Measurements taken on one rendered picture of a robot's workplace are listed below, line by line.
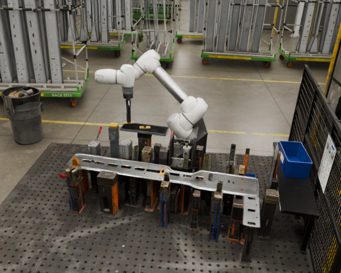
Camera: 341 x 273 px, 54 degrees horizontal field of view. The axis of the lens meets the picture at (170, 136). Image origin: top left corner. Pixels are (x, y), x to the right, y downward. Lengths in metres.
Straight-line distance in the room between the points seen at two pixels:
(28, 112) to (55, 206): 2.43
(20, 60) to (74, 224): 4.54
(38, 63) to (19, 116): 1.83
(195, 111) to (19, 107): 2.66
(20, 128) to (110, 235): 2.96
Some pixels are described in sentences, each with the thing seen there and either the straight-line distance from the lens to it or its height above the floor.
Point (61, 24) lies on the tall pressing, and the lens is 10.07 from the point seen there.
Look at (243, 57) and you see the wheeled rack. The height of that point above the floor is 0.27.
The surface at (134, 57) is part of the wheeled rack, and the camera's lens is 8.43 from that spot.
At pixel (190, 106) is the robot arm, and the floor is 1.23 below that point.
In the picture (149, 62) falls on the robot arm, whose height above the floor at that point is 1.55.
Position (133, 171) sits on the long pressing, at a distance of 2.40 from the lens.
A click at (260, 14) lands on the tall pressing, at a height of 1.21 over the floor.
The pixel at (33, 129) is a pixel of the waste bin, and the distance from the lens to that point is 5.02.
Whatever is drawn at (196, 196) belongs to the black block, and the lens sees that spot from 2.20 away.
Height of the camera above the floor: 2.32
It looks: 27 degrees down
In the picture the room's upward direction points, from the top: 2 degrees clockwise
